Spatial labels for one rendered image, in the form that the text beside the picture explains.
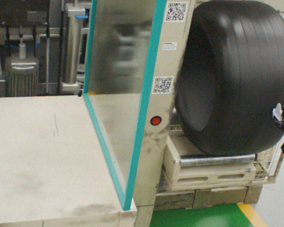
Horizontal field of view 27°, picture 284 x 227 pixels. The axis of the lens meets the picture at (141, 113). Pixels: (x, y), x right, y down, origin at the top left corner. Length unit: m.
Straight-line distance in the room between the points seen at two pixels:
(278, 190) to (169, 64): 1.87
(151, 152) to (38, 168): 0.79
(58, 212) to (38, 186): 0.11
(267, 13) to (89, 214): 1.08
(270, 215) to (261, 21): 1.69
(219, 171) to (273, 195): 1.40
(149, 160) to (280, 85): 0.61
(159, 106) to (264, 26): 0.47
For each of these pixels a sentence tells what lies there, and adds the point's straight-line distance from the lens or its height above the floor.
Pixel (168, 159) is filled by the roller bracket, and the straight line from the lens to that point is 2.31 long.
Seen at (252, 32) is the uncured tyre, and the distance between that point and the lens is 2.11.
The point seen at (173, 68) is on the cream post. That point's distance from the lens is 2.13.
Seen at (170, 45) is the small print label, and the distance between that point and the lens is 2.07.
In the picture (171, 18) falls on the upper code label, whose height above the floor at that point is 1.49.
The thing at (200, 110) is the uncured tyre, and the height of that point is 0.95.
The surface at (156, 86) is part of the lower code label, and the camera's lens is 2.14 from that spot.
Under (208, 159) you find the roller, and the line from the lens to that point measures 2.35.
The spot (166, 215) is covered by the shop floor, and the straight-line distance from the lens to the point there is 3.40.
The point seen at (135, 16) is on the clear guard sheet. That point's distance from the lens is 1.37.
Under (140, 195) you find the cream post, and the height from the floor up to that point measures 0.68.
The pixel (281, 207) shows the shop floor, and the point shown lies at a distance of 3.69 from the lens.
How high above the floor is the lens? 2.31
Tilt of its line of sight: 33 degrees down
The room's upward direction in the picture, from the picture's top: 9 degrees clockwise
